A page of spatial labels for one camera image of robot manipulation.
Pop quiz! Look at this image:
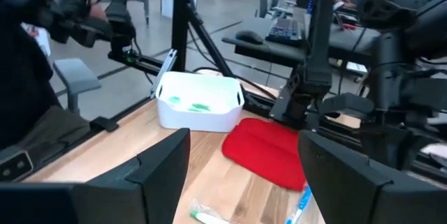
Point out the wrapped blue toothbrush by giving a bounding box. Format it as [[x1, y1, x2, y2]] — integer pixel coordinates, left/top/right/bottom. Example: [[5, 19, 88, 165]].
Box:
[[285, 185, 313, 224]]

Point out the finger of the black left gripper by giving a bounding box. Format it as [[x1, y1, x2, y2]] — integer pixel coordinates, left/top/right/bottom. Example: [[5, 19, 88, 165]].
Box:
[[317, 92, 376, 118]]

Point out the silver aluminium bar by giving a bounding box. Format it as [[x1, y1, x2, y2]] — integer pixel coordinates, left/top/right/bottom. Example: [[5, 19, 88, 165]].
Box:
[[149, 48, 178, 98]]

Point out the black keyboard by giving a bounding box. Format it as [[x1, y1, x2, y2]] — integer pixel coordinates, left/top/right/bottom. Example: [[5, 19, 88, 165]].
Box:
[[264, 17, 304, 48]]

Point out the black table clamp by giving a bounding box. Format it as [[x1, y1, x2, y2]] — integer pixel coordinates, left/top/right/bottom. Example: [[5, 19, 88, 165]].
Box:
[[89, 115, 120, 133]]

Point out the black computer mouse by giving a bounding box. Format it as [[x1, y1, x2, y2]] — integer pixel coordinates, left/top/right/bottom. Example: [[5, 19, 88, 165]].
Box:
[[235, 29, 265, 46]]

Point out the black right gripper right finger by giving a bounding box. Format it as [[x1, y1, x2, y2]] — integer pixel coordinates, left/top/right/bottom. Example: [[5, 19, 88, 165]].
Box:
[[298, 130, 447, 224]]

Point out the person's hand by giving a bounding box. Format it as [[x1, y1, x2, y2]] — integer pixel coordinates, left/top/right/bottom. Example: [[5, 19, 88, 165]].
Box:
[[88, 2, 108, 22]]

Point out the person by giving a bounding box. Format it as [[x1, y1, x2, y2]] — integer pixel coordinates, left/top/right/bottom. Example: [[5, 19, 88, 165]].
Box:
[[0, 0, 62, 148]]

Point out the red plastic bin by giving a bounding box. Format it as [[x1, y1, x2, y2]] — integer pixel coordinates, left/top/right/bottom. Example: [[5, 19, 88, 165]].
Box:
[[221, 117, 309, 193]]

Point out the white plastic bin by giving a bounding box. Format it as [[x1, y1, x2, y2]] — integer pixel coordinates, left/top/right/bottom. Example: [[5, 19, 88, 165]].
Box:
[[154, 70, 246, 133]]

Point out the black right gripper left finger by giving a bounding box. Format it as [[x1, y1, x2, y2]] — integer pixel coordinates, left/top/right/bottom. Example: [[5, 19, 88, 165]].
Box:
[[0, 128, 191, 224]]

